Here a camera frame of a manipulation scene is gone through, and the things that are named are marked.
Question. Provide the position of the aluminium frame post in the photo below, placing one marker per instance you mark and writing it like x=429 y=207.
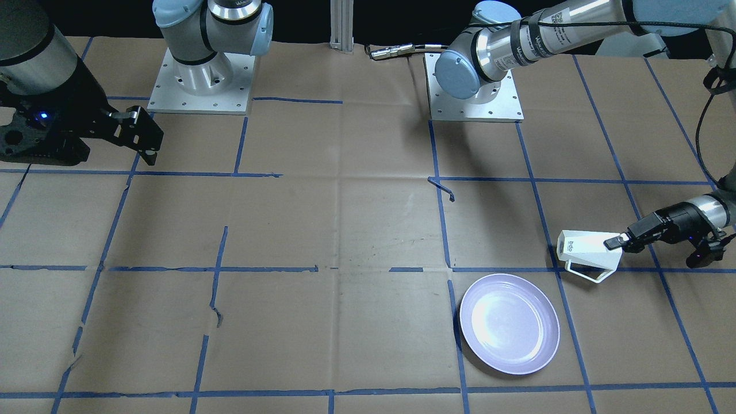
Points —
x=341 y=38

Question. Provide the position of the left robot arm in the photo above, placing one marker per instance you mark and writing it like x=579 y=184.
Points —
x=497 y=41

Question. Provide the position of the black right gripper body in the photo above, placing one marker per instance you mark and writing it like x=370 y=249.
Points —
x=86 y=92

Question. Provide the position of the lavender round plate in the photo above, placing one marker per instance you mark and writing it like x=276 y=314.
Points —
x=509 y=324

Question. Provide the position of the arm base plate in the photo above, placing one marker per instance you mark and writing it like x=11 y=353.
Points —
x=456 y=93
x=223 y=85

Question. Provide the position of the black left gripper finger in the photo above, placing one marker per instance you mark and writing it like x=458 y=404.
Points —
x=620 y=241

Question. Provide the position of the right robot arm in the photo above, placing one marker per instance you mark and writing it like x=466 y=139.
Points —
x=37 y=58

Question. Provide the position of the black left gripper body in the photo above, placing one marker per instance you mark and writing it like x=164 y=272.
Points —
x=680 y=219

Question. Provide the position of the white faceted cup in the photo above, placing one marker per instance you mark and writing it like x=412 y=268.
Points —
x=588 y=248

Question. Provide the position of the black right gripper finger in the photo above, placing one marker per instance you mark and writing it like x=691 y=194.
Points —
x=139 y=132

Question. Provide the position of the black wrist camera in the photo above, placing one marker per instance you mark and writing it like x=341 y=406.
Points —
x=707 y=250

